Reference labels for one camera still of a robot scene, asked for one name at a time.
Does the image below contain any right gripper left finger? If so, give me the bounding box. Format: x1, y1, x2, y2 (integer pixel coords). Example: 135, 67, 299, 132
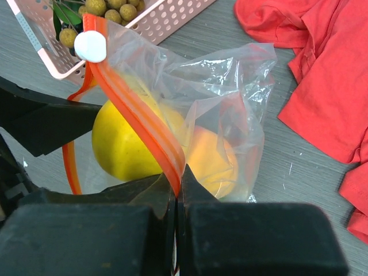
1, 175, 175, 275

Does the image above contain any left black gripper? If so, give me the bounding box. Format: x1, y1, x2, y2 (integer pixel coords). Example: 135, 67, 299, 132
1, 78, 101, 227

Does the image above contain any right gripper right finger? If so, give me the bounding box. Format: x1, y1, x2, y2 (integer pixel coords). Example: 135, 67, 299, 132
177, 167, 349, 275

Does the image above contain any yellow orange peach fruit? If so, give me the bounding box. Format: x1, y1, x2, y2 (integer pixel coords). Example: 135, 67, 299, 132
187, 126, 239, 198

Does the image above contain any yellow lemon fruit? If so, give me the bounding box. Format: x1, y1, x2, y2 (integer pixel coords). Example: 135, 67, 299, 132
91, 99, 185, 182

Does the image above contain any clear zip top bag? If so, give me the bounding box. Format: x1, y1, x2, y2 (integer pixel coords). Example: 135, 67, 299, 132
63, 14, 277, 201

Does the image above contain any pink plastic basket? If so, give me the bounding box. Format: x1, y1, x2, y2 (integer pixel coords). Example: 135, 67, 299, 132
8, 0, 213, 85

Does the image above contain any brown longan bunch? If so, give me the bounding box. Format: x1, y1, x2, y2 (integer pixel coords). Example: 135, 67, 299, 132
51, 0, 145, 51

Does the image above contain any red cloth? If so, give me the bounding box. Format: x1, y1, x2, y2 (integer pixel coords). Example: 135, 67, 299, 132
234, 1, 367, 242

